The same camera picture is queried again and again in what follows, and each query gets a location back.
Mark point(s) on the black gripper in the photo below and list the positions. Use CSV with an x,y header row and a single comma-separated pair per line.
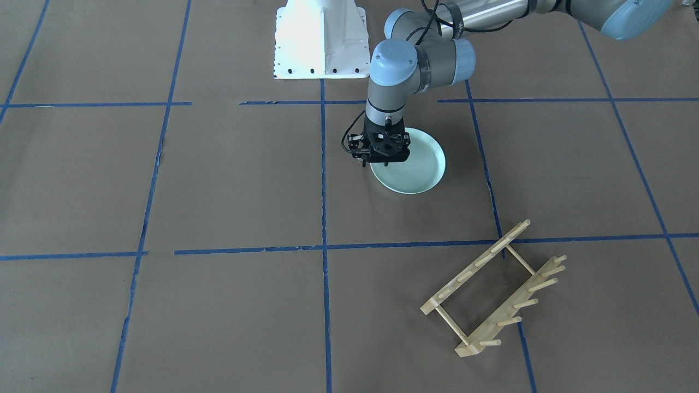
x,y
356,146

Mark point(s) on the light green plate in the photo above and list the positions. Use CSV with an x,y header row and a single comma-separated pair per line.
x,y
423,169

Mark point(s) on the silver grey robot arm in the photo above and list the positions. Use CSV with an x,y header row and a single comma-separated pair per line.
x,y
432,48

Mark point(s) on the wooden dish rack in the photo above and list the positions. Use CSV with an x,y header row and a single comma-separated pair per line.
x,y
489,293

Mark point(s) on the brown paper table cover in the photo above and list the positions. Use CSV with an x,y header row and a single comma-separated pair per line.
x,y
174,219

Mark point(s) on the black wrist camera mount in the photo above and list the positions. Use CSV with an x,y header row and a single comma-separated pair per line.
x,y
358,148

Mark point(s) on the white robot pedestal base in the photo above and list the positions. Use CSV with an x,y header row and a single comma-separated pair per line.
x,y
321,39

